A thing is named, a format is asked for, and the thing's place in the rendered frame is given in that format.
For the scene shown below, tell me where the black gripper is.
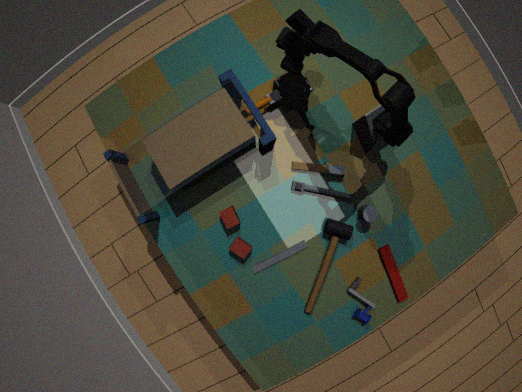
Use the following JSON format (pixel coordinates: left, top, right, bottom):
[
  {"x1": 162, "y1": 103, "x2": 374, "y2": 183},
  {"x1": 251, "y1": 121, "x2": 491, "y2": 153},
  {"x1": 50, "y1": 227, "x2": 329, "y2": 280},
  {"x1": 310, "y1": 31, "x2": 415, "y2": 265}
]
[{"x1": 280, "y1": 38, "x2": 317, "y2": 75}]

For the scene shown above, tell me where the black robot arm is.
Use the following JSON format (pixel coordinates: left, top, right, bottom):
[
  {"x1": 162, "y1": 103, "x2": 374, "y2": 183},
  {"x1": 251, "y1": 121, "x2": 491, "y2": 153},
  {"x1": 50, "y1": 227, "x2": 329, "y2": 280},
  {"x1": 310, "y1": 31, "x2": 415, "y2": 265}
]
[{"x1": 275, "y1": 9, "x2": 416, "y2": 147}]

